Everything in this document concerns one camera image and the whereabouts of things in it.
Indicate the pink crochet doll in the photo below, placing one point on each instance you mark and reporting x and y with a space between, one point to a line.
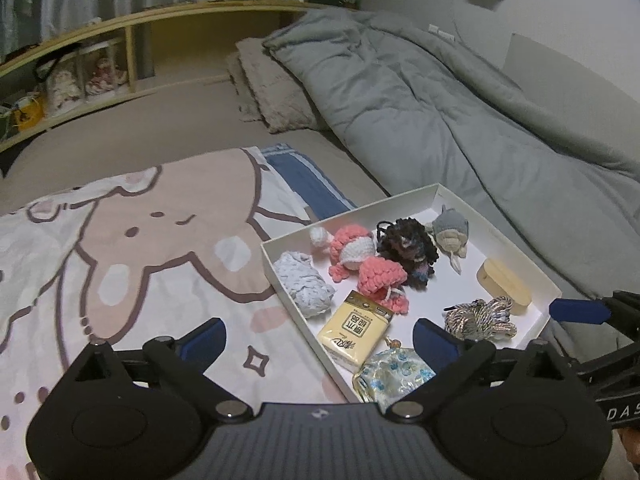
385 275

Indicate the wooden phone stand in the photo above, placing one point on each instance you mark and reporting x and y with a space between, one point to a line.
505 285

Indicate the yellow bag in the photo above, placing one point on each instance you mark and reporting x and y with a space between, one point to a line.
27 112

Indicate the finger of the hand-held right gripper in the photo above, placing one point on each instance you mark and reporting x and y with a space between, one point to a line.
577 311
610 360

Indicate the beige bed mattress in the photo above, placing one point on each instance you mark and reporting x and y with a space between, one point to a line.
150 125

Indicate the wooden bedside shelf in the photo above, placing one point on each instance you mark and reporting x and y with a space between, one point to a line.
200 10

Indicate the grey shark plush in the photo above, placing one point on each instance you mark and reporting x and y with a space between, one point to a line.
450 230

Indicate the grey white yarn scrunchie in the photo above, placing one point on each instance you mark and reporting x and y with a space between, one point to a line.
305 285

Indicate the grey headboard panel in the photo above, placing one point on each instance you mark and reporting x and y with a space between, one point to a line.
575 90

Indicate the white wall socket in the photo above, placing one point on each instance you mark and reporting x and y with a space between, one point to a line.
441 32

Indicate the yellow pocket tissue pack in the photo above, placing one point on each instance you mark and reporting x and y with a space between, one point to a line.
352 332

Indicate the blue striped cloth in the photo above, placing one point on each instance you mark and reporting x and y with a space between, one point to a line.
305 180

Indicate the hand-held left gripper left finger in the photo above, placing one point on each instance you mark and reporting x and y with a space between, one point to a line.
205 344

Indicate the beige fuzzy pillow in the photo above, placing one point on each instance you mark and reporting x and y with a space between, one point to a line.
270 90

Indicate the clear box with doll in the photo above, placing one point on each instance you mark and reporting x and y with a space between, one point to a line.
64 87
105 75

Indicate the dark fuzzy scrunchie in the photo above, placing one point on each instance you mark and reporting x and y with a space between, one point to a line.
407 250

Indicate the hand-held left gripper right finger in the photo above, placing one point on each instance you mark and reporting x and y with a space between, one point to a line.
432 344

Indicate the white shallow box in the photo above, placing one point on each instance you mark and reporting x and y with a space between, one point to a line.
450 291

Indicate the grey comforter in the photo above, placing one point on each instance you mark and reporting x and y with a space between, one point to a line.
425 110

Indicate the cartoon printed blanket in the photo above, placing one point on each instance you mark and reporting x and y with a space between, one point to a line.
150 220

